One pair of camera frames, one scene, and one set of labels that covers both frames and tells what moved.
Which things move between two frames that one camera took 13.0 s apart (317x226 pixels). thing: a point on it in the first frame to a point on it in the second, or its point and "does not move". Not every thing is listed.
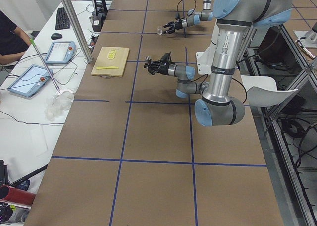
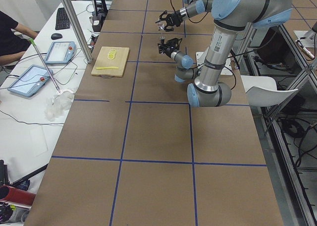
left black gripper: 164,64 to 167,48
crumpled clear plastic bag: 58,104 does not move
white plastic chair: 262,91 does not move
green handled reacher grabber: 33,43 does not move
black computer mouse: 55,36 does not move
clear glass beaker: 160,31 to 160,27
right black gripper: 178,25 to 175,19
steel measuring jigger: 147,58 to 162,38
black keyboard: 62,20 does not move
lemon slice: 111,55 does not move
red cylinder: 11,194 does not move
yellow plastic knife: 104,68 does not move
